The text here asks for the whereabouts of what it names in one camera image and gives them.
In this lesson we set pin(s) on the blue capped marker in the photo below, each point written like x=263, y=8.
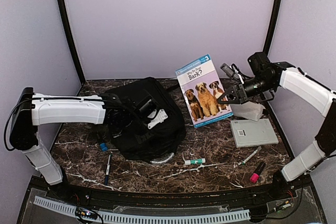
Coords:
x=101, y=142

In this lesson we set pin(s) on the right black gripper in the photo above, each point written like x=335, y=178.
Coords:
x=244, y=97

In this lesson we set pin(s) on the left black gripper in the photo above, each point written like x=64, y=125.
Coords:
x=140, y=138

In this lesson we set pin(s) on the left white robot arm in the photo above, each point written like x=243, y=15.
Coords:
x=35, y=109

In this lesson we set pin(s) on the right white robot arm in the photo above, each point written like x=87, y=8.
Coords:
x=269, y=76

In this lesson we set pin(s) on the right black frame post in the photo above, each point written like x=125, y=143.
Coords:
x=271, y=29

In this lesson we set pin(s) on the grey slotted cable duct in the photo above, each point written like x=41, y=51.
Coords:
x=112, y=217

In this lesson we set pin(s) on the left black frame post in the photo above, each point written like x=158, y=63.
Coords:
x=70, y=41

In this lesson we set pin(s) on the dog picture book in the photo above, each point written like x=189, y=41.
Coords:
x=199, y=82

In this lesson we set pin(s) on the small circuit board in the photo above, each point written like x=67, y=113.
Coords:
x=85, y=213

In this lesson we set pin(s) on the black front rail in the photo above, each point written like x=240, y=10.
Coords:
x=174, y=192

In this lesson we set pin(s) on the black student bag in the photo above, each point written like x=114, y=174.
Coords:
x=175, y=128

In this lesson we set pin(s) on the clear tape roll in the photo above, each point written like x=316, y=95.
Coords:
x=163, y=159

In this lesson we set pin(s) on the thin white green pen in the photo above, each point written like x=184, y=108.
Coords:
x=250, y=156

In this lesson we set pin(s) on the green white glue stick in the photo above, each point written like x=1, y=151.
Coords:
x=194, y=161

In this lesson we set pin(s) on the grey shrink-wrapped notebook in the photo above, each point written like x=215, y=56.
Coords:
x=249, y=133

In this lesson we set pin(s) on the black frame post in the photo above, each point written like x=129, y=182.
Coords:
x=70, y=41
x=271, y=29

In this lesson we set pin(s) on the pink black highlighter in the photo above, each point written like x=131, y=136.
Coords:
x=256, y=174

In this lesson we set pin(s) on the blue ballpoint pen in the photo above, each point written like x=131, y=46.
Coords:
x=106, y=178

